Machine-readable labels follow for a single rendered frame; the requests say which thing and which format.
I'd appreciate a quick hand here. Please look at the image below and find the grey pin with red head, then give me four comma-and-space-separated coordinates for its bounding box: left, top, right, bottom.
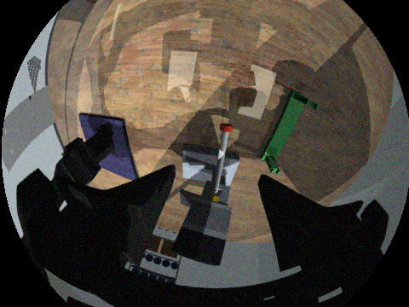
212, 123, 232, 195

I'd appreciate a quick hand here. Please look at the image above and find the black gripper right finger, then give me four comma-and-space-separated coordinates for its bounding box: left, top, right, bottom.
258, 174, 364, 272

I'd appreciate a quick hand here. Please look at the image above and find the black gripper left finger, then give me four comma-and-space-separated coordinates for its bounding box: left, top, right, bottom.
55, 165, 176, 266

